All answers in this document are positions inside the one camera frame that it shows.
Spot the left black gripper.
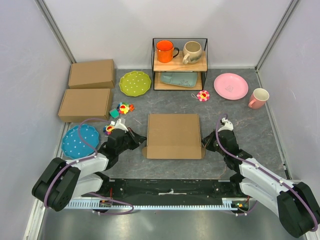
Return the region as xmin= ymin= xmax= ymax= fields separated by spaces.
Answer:
xmin=116 ymin=127 xmax=147 ymax=155

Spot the brown cardboard box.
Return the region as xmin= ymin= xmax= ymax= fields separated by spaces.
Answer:
xmin=142 ymin=113 xmax=206 ymax=160

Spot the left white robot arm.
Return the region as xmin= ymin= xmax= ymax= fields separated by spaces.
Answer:
xmin=31 ymin=128 xmax=147 ymax=212

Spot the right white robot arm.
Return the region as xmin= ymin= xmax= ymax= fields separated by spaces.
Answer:
xmin=201 ymin=130 xmax=320 ymax=238

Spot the front folded cardboard box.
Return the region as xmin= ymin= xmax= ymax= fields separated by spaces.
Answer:
xmin=58 ymin=88 xmax=113 ymax=123

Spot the folded cardboard box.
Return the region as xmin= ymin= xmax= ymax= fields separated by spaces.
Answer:
xmin=58 ymin=88 xmax=113 ymax=123
xmin=68 ymin=59 xmax=116 ymax=89

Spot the rear folded cardboard box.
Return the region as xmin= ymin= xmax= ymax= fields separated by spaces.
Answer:
xmin=68 ymin=59 xmax=116 ymax=89

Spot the small rainbow flower plush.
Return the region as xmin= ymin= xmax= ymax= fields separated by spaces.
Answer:
xmin=103 ymin=124 xmax=115 ymax=135

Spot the rainbow flower plush toy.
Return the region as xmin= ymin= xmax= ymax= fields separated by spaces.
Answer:
xmin=116 ymin=102 xmax=135 ymax=115

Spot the green dotted plate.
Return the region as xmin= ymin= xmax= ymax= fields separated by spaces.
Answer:
xmin=119 ymin=71 xmax=152 ymax=97

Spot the pink plate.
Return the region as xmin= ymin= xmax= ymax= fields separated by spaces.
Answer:
xmin=213 ymin=73 xmax=249 ymax=101

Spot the pink mug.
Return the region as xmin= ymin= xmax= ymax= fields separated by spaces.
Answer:
xmin=248 ymin=88 xmax=270 ymax=110

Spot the teal rectangular dish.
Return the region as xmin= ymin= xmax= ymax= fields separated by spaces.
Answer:
xmin=160 ymin=72 xmax=198 ymax=88

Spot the blue dotted plate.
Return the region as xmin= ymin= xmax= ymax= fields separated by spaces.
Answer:
xmin=61 ymin=124 xmax=100 ymax=159

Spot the orange mug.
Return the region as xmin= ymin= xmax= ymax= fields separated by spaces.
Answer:
xmin=156 ymin=40 xmax=180 ymax=63

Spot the beige ceramic mug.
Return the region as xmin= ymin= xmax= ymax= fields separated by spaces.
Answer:
xmin=182 ymin=41 xmax=203 ymax=65

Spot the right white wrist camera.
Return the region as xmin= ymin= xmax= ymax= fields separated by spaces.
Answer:
xmin=218 ymin=117 xmax=234 ymax=132

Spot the pink flower plush keychain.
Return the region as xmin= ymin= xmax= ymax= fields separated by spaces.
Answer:
xmin=191 ymin=90 xmax=210 ymax=102

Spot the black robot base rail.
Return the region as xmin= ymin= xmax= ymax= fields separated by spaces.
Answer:
xmin=97 ymin=178 xmax=247 ymax=198

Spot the black wire wooden shelf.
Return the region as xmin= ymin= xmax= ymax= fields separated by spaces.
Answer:
xmin=151 ymin=37 xmax=208 ymax=91

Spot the white slotted cable duct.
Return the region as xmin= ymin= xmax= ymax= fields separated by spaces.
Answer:
xmin=65 ymin=197 xmax=239 ymax=211

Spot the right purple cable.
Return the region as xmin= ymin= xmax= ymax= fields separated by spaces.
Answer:
xmin=215 ymin=113 xmax=320 ymax=231

